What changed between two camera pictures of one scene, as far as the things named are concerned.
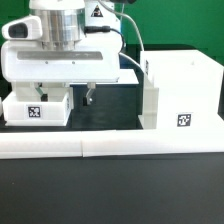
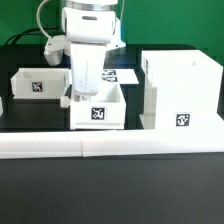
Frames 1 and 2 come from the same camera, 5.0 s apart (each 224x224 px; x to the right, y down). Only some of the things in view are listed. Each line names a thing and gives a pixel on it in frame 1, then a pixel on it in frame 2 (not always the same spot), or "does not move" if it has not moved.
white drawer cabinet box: x=181 y=90 does not move
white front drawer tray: x=24 y=107 → x=106 y=109
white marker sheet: x=127 y=77 does not move
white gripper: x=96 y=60 → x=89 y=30
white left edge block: x=0 y=106 does not move
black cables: x=106 y=29 → x=52 y=31
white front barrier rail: x=104 y=143 does not move
